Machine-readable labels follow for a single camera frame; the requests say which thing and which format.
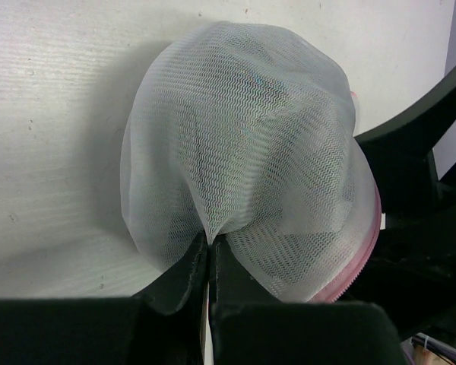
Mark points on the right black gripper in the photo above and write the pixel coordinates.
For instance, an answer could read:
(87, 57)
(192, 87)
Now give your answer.
(411, 273)

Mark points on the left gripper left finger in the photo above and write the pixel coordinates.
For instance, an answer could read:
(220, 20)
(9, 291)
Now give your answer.
(170, 325)

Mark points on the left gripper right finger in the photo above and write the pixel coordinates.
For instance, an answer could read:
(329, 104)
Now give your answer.
(239, 311)

